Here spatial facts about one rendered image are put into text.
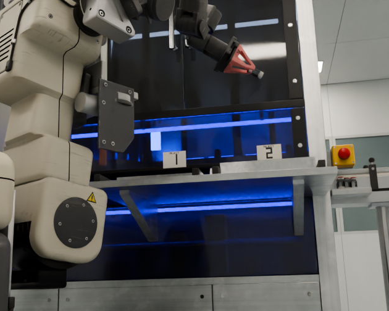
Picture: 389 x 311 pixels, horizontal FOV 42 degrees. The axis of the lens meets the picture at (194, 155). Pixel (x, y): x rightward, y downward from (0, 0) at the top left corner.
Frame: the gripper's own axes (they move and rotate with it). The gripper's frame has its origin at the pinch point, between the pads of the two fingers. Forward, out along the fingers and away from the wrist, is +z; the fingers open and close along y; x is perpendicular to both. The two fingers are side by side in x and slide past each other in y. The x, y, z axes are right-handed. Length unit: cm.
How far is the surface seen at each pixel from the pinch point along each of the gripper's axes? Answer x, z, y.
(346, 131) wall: -306, 207, 363
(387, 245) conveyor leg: 11, 75, 33
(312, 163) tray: 20.3, 25.4, -2.6
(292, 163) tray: 21.7, 20.9, 0.0
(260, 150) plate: 0.0, 20.8, 34.3
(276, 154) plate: -0.1, 26.0, 32.1
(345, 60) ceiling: -337, 148, 292
